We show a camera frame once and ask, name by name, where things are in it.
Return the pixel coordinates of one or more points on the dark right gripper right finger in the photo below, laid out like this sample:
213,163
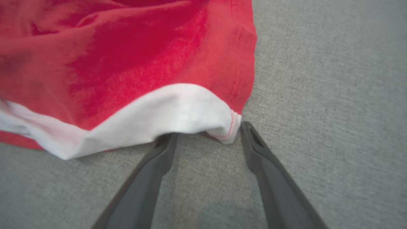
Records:
283,203

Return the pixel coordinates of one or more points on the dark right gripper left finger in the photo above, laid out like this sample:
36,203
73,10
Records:
136,203

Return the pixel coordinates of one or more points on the red shorts white hem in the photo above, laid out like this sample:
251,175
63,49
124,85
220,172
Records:
127,47

